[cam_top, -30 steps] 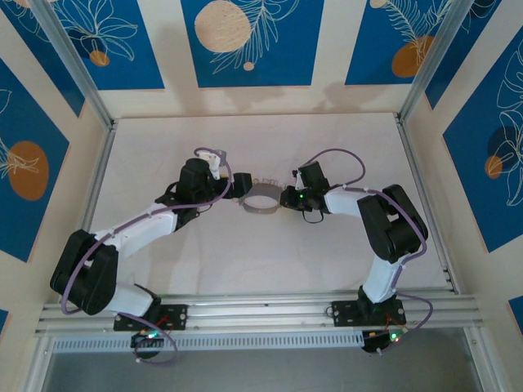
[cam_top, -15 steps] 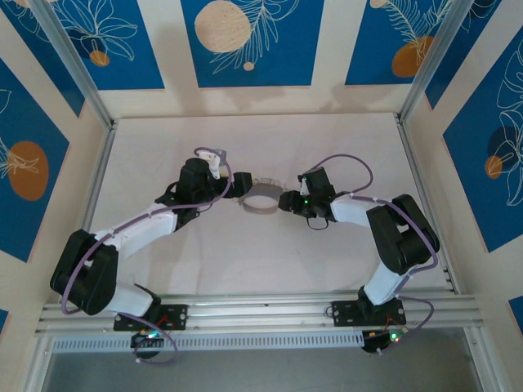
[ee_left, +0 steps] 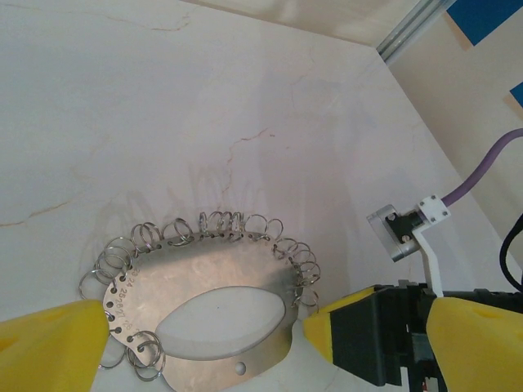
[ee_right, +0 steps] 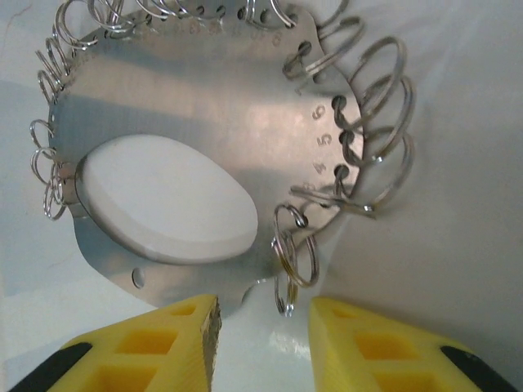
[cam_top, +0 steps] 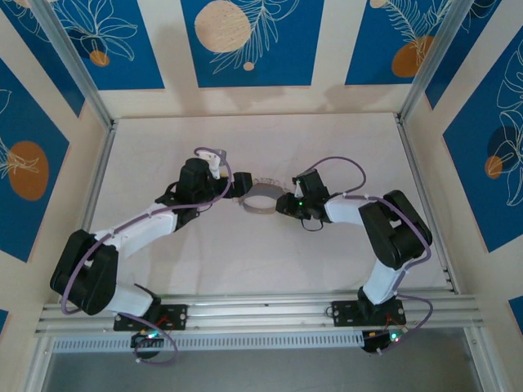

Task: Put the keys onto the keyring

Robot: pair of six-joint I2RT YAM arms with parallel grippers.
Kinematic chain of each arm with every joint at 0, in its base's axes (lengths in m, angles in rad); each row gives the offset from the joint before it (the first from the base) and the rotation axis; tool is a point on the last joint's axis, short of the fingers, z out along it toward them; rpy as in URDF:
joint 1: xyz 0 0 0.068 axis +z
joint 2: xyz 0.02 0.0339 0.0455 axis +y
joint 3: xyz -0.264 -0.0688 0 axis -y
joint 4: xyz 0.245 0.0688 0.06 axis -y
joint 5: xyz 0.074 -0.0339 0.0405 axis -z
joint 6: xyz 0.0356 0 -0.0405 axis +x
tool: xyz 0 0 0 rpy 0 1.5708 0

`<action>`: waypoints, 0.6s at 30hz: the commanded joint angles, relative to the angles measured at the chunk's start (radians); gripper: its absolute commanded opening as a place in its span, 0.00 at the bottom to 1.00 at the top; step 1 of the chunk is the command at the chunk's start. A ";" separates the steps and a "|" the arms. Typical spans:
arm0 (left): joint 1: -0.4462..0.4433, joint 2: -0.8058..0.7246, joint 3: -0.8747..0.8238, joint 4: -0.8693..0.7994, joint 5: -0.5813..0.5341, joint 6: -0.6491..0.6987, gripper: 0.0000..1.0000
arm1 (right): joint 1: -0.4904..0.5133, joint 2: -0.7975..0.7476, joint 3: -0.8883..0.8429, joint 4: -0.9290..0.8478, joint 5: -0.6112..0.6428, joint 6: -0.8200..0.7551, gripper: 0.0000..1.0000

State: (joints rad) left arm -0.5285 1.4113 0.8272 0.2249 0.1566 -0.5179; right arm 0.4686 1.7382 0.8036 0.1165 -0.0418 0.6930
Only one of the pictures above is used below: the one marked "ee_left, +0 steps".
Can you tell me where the white right camera bracket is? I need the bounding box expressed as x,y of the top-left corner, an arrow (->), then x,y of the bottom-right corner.
413,195 -> 453,298

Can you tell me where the thin black cable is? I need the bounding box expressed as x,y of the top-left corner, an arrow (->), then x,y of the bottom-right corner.
500,216 -> 523,292

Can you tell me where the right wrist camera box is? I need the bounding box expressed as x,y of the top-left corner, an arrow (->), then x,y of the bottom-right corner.
366,203 -> 422,262

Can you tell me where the aluminium frame post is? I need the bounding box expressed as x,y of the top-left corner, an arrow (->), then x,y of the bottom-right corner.
375,0 -> 453,65

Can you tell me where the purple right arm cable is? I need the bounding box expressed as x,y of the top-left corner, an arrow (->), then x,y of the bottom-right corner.
442,128 -> 523,207

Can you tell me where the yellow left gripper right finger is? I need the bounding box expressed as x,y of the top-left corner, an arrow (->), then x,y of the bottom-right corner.
424,294 -> 523,392

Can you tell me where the silver metal chain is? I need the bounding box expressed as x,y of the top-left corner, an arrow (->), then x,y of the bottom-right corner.
77,210 -> 322,392

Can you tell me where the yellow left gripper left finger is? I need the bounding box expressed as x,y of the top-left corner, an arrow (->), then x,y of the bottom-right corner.
0,299 -> 112,392

